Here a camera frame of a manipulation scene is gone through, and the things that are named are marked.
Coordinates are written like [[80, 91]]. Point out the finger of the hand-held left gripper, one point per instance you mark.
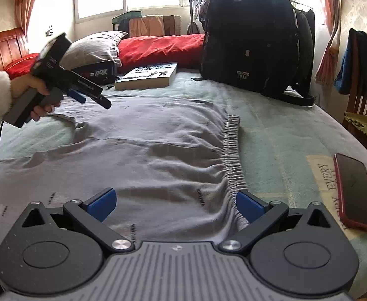
[[78, 97], [103, 102]]

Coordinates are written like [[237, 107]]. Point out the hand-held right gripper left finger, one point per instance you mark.
[[103, 203]]

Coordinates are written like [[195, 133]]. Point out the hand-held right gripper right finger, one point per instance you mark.
[[249, 205]]

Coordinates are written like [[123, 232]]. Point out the grey pants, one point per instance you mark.
[[139, 163]]

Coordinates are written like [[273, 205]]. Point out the metal clothes rack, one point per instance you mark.
[[191, 6]]

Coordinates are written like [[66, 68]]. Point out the hanging clothes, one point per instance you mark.
[[202, 6]]

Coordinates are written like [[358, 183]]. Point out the person's left hand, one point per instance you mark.
[[25, 84]]

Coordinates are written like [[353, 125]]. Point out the black printed pouch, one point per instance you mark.
[[98, 72]]

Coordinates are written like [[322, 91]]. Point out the red folded quilt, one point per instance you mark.
[[20, 65]]

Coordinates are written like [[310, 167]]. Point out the grey green pillow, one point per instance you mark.
[[92, 48]]

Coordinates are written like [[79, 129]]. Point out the white blue book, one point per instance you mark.
[[145, 73]]

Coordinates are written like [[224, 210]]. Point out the wooden headboard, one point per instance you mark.
[[1, 50]]

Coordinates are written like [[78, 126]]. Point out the orange patterned curtain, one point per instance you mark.
[[25, 3], [329, 37]]

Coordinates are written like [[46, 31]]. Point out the long red quilt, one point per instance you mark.
[[161, 50]]

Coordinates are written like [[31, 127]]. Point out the green stool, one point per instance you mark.
[[127, 15]]

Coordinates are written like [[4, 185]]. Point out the brown cardboard box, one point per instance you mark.
[[152, 25]]

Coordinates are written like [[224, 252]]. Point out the red cased smartphone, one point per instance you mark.
[[355, 191]]

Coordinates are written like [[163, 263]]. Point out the green yellow chair cushion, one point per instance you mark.
[[365, 125]]

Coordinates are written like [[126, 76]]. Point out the wooden chair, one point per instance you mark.
[[363, 100]]

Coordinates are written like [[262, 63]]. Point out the black backpack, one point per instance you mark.
[[249, 37]]

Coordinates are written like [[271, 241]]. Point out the wall hook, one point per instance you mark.
[[50, 30]]

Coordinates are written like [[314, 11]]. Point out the dark clothes on rail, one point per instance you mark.
[[305, 37]]

